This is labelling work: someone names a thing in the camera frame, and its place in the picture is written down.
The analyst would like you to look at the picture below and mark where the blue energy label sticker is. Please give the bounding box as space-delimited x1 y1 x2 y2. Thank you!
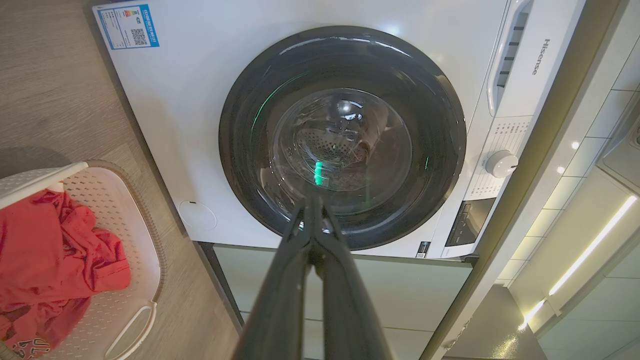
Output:
96 4 160 51

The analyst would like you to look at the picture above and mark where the black round washer door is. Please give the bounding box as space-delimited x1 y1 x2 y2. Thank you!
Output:
218 26 468 251

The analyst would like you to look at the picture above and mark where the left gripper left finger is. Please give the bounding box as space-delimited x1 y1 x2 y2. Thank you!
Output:
232 197 316 360

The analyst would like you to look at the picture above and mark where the white detergent drawer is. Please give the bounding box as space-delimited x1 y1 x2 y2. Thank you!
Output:
487 0 577 119

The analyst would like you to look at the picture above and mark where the white perforated laundry basket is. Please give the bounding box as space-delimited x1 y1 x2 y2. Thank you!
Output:
0 159 168 360

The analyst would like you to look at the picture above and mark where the red garment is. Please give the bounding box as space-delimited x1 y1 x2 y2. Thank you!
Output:
0 189 132 360

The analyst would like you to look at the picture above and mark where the round white filter cover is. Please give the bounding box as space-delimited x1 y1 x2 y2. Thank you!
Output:
178 200 218 232

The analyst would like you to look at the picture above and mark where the white front-load washing machine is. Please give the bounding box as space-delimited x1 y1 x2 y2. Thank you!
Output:
91 0 589 261

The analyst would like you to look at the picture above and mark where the grey countertop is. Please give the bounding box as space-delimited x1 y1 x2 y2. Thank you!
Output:
419 0 633 360

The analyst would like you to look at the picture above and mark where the white washer control knob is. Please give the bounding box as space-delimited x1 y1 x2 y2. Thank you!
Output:
485 149 520 179

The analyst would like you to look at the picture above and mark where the black washer display panel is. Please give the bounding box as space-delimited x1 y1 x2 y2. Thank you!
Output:
444 197 497 248

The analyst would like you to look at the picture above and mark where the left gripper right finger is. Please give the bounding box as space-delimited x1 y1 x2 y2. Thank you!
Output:
315 197 397 360

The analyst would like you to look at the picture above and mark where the LED light strip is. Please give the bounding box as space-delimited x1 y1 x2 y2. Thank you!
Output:
517 194 640 332

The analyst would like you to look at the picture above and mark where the light green cabinet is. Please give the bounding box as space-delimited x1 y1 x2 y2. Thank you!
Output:
200 242 474 360

